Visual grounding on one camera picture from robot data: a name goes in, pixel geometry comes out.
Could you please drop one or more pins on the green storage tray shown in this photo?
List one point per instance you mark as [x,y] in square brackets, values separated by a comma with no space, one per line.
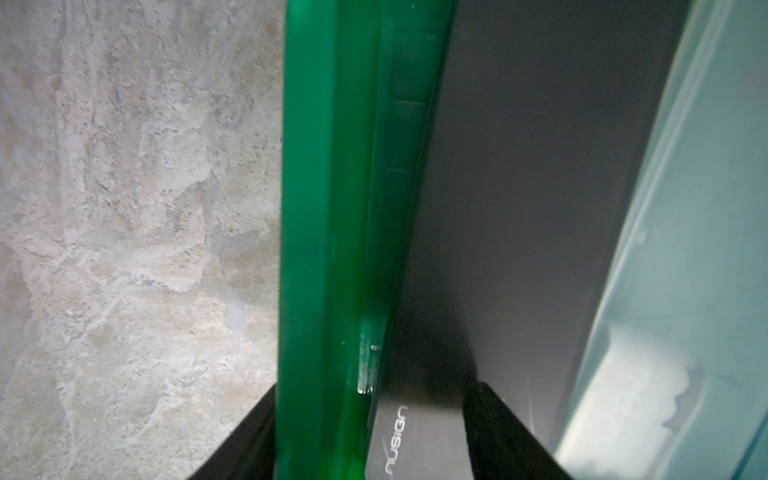
[360,86]

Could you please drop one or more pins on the black pencil case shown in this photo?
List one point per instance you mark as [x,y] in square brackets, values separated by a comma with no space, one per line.
[543,115]

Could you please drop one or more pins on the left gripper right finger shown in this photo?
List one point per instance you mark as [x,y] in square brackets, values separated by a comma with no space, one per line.
[499,445]

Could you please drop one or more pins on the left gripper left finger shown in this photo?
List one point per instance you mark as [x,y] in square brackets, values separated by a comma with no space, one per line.
[249,452]

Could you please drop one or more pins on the frosted clear pencil case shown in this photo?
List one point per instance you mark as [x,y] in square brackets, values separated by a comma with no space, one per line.
[673,383]

